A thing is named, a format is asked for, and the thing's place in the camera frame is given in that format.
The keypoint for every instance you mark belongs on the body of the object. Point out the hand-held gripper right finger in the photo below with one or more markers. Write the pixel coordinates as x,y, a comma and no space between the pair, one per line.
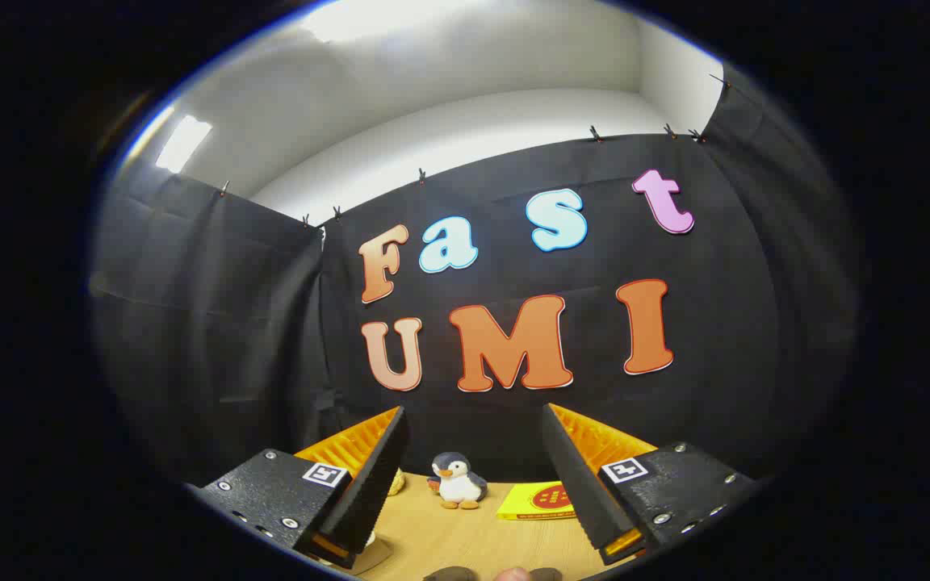
576,484

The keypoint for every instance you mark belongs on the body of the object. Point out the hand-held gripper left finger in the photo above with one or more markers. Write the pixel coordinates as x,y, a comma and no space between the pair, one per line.
372,484

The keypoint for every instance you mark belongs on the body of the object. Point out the cream fabric storage box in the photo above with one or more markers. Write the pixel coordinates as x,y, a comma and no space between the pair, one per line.
374,555

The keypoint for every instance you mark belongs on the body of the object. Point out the brown shoe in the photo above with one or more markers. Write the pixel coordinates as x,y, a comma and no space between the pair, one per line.
547,574
449,574

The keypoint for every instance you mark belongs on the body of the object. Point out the yellow bun plush toy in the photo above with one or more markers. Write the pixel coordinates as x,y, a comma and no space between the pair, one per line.
396,484

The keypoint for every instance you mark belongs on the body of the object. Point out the yellow book with red circle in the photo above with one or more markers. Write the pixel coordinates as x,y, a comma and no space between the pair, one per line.
534,502

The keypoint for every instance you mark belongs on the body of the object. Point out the penguin plush toy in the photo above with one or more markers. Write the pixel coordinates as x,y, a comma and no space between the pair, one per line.
458,482

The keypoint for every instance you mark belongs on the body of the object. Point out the black backdrop cloth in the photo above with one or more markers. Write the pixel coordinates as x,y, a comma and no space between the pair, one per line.
255,323

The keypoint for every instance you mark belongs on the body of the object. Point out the ceiling light panel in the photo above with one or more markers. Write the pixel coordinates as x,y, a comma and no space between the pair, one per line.
182,144

